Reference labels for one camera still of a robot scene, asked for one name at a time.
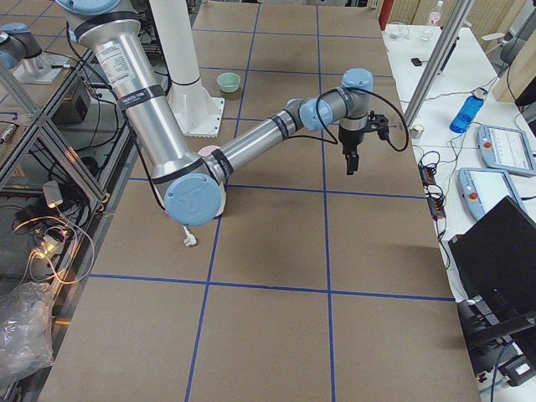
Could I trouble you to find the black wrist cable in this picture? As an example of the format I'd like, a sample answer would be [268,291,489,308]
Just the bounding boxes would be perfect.
[316,86,410,152]

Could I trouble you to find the teach pendant near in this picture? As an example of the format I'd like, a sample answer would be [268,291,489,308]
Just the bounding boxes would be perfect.
[457,167,525,220]

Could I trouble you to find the green bowl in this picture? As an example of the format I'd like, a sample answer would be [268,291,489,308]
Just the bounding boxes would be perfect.
[216,72,241,93]

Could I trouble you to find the white power plug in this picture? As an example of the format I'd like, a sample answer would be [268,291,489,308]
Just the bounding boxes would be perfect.
[183,226,198,247]

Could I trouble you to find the clear plastic bag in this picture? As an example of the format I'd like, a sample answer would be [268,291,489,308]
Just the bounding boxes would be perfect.
[1,282,54,387]

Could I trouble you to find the teach pendant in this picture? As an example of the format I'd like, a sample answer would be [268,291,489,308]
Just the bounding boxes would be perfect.
[457,167,525,220]
[477,125,535,177]

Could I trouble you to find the aluminium frame post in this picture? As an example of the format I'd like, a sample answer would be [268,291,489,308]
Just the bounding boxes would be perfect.
[404,0,475,128]

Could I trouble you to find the clear plastic bottle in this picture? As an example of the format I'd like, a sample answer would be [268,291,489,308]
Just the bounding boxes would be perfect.
[426,0,444,26]

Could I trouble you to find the cream toaster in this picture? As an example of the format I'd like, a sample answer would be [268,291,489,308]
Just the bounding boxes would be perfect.
[214,183,227,218]

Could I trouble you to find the pink bowl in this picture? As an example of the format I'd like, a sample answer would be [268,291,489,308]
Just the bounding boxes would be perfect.
[198,145,219,157]

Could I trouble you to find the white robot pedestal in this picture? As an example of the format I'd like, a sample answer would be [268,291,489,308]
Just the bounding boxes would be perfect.
[149,0,225,137]

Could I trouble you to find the black laptop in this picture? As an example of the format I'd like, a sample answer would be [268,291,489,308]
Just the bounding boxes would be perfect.
[448,197,535,317]

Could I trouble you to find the blue water bottle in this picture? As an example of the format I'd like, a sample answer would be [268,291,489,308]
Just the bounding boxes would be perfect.
[449,87,488,133]

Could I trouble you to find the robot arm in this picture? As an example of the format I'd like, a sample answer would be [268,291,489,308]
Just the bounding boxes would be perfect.
[60,1,389,226]

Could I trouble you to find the teach pendant far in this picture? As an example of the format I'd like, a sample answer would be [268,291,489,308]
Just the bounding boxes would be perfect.
[477,125,535,177]

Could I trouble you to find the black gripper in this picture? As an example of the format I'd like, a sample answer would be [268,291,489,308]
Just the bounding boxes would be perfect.
[338,111,389,175]

